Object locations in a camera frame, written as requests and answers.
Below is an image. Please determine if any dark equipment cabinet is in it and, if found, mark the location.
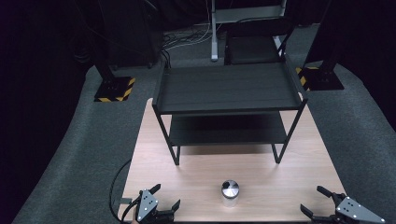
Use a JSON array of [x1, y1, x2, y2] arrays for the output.
[[101, 0, 164, 70]]

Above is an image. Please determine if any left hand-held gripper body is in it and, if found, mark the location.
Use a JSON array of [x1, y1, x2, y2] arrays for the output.
[[135, 189, 176, 224]]

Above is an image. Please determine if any black stand base striped edge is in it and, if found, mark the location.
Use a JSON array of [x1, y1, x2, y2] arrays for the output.
[[93, 76, 136, 104], [294, 64, 346, 92]]

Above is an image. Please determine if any black two-tier shelf rack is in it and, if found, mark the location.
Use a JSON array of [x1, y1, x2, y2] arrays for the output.
[[151, 59, 309, 166]]

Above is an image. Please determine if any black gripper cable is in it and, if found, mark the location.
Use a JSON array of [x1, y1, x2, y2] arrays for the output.
[[108, 158, 134, 224]]

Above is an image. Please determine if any black cart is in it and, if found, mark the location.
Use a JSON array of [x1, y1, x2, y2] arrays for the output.
[[223, 18, 297, 66]]

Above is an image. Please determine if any silver metal can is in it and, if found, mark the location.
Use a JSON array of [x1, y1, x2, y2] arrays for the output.
[[220, 179, 241, 209]]

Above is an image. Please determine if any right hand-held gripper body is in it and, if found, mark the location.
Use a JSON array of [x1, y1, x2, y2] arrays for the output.
[[312, 192, 387, 224]]

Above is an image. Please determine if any bundle of floor cables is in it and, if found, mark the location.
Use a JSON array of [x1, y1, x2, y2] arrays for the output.
[[161, 21, 217, 52]]

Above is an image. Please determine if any white metal stand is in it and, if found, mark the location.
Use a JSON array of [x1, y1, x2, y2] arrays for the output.
[[209, 0, 288, 63]]

